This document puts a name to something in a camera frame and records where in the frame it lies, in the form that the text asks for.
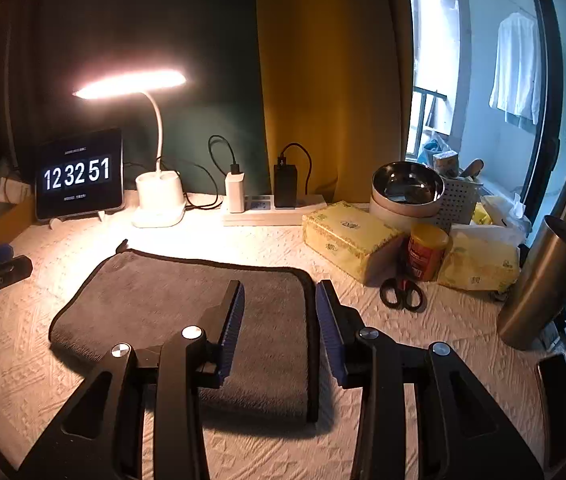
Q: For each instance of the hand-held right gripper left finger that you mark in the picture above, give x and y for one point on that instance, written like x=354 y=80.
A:
x=230 y=332

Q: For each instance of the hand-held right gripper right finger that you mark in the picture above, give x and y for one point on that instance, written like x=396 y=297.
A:
x=329 y=332

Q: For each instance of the grey towel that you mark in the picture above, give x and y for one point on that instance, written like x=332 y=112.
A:
x=163 y=290

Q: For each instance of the cardboard box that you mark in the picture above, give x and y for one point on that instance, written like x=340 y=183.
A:
x=13 y=220

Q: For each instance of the black scissors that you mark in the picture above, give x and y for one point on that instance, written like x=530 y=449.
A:
x=403 y=296

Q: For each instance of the yellow tissue box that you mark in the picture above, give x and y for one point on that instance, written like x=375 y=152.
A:
x=348 y=235

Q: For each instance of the white tablet stand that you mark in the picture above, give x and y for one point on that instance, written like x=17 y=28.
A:
x=102 y=216

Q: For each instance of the white embossed table cover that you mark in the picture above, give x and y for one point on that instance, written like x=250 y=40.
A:
x=263 y=445

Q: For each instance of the black tablet with clock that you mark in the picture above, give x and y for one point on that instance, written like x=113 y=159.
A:
x=78 y=170

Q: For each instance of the white power strip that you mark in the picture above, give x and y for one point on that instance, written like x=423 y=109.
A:
x=263 y=212

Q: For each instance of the orange-lidded jar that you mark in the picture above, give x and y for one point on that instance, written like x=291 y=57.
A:
x=428 y=252

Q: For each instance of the white round container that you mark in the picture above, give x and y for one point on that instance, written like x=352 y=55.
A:
x=398 y=215

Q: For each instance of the white charger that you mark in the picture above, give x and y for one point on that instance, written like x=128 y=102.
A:
x=235 y=192

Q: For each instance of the black charger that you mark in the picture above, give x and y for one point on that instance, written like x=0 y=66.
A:
x=284 y=185

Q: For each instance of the white desk lamp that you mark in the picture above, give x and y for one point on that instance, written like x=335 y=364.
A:
x=158 y=195

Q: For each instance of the yellow tissue pack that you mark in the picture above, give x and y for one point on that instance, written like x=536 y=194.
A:
x=478 y=260

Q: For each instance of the steel bowl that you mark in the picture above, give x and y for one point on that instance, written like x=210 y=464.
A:
x=408 y=182

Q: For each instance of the grey perforated basket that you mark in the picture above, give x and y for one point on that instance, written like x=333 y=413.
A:
x=460 y=205

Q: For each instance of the blue plastic bag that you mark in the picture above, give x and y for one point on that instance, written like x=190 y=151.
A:
x=433 y=149

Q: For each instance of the white plastic bag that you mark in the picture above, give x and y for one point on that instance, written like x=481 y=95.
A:
x=505 y=212

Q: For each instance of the steel tumbler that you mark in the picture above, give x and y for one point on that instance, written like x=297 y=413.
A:
x=538 y=285

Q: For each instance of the black phone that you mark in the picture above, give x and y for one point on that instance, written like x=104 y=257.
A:
x=558 y=405

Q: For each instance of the yellow curtain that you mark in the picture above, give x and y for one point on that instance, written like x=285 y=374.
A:
x=328 y=85

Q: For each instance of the dark green curtain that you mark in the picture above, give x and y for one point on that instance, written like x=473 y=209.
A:
x=163 y=20

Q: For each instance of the white hanging shirt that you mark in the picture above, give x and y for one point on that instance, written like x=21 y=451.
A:
x=515 y=70

